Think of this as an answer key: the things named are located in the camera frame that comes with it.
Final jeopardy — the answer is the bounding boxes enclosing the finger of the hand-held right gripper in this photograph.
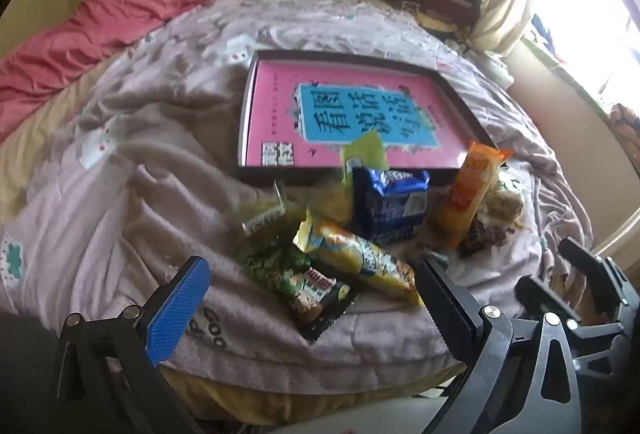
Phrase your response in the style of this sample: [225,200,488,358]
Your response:
[515,274,616,372]
[559,236,640,341]

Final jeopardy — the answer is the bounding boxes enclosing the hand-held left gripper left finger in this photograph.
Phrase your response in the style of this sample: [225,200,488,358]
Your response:
[52,256,211,434]

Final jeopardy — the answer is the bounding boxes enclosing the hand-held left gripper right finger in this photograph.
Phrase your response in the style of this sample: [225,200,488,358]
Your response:
[415,256,576,434]

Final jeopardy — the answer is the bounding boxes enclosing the clear packet with brown pastry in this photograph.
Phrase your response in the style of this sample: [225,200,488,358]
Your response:
[457,214,511,260]

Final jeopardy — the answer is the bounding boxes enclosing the clear packet with pale pastry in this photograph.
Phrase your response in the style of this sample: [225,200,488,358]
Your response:
[475,174,527,235]

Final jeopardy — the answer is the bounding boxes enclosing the long yellow snack packet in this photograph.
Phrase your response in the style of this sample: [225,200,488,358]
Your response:
[292,209,423,307]

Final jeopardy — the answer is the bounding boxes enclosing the orange snack packet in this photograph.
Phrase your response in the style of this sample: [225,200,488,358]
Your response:
[432,141,513,250]

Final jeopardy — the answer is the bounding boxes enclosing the blue cookie packet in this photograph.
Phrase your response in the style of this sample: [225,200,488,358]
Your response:
[350,166,431,245]

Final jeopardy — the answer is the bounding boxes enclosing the green and black nut packet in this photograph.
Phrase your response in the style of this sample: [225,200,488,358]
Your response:
[237,234,361,342]

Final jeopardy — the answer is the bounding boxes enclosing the small yellow-green snack packet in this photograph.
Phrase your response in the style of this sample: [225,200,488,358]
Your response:
[237,181,288,237]

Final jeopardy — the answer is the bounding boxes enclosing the lime green snack packet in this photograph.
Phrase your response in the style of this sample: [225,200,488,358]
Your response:
[340,129,388,185]

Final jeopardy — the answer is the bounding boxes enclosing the pink tray with blue label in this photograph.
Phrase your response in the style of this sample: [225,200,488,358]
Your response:
[235,49,497,187]

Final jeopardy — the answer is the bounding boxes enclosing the floral cushion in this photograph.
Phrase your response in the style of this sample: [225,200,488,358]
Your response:
[609,102,640,157]

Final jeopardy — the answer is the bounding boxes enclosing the grey-pink printed blanket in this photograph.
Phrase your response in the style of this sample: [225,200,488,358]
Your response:
[0,0,596,390]

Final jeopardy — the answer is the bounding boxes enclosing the pink quilt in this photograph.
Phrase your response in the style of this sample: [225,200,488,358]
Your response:
[0,0,218,145]

